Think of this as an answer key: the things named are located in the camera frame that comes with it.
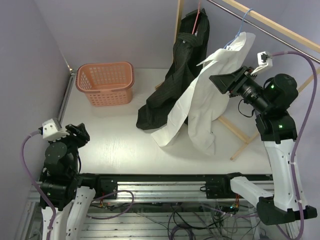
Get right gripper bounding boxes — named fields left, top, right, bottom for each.
left=209, top=65, right=272, bottom=114

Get white shirt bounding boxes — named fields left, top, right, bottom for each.
left=151, top=32, right=256, bottom=155

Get dark striped shirt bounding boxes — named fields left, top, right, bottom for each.
left=136, top=8, right=210, bottom=131

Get blue wire hanger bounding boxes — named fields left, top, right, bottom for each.
left=223, top=8, right=253, bottom=49

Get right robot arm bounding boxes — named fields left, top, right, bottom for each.
left=209, top=66, right=318, bottom=226

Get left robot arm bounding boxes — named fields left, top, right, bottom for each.
left=39, top=119, right=118, bottom=240

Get pink plastic basket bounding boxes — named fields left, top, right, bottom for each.
left=75, top=61, right=135, bottom=107

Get metal hanging rod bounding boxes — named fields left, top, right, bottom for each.
left=208, top=0, right=320, bottom=64

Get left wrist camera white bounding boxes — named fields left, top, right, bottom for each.
left=42, top=118, right=68, bottom=142

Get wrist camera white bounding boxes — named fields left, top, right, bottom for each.
left=42, top=118, right=68, bottom=142
left=250, top=51, right=273, bottom=76

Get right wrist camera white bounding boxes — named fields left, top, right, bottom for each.
left=250, top=51, right=273, bottom=76

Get wooden clothes rack frame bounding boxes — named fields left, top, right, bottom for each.
left=154, top=0, right=320, bottom=161

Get pink wire hanger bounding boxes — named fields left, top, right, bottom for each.
left=191, top=0, right=201, bottom=35

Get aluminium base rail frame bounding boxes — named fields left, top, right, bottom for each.
left=27, top=174, right=296, bottom=240

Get tangled cables under table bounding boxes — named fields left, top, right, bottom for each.
left=83, top=189, right=276, bottom=240

